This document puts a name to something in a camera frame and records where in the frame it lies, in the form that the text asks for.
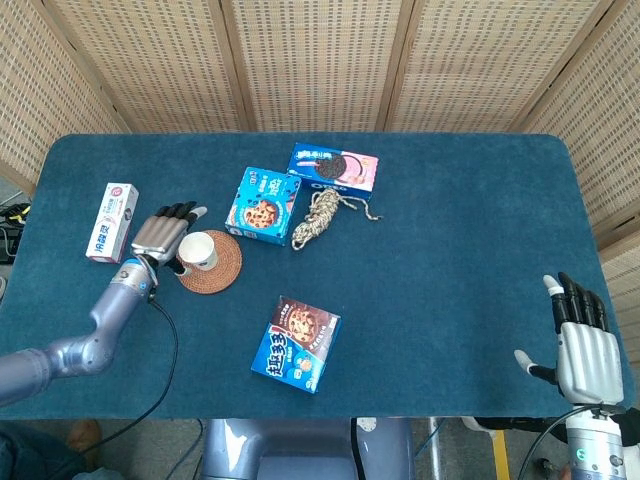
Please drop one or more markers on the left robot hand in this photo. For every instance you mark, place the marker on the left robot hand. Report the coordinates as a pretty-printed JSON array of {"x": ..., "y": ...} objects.
[{"x": 155, "y": 235}]

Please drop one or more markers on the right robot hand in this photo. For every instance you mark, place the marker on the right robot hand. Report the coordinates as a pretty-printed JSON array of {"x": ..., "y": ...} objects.
[{"x": 590, "y": 360}]

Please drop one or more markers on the small white paper cup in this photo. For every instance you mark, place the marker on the small white paper cup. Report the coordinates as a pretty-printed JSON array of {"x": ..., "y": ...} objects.
[{"x": 196, "y": 250}]

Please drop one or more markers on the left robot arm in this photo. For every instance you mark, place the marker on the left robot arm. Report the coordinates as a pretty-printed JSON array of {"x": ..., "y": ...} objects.
[{"x": 107, "y": 307}]

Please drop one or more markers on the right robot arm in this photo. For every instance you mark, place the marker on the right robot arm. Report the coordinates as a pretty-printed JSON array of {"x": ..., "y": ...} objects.
[{"x": 597, "y": 445}]

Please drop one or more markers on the round woven rattan coaster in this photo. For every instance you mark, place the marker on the round woven rattan coaster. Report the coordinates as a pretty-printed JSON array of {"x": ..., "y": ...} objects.
[{"x": 225, "y": 272}]

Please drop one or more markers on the white toothpaste box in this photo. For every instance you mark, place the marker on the white toothpaste box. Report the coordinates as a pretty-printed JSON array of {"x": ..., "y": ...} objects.
[{"x": 113, "y": 222}]

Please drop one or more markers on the light blue cookie box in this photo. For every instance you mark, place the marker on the light blue cookie box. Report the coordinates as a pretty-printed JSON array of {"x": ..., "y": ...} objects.
[{"x": 263, "y": 206}]

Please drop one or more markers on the dark blue chocolate cookie box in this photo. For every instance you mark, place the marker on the dark blue chocolate cookie box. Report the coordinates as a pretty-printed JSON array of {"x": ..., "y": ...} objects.
[{"x": 297, "y": 343}]

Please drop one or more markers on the Oreo cookie box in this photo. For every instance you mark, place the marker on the Oreo cookie box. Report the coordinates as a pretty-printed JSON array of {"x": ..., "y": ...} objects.
[{"x": 334, "y": 169}]

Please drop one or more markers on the blue tablecloth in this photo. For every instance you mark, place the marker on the blue tablecloth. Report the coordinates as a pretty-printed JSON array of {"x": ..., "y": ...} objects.
[{"x": 400, "y": 280}]

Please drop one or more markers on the woven bamboo folding screen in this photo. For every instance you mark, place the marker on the woven bamboo folding screen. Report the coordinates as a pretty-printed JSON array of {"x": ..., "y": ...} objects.
[{"x": 320, "y": 65}]

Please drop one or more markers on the blue-grey robot torso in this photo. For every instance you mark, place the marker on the blue-grey robot torso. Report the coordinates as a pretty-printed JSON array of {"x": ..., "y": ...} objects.
[{"x": 305, "y": 450}]

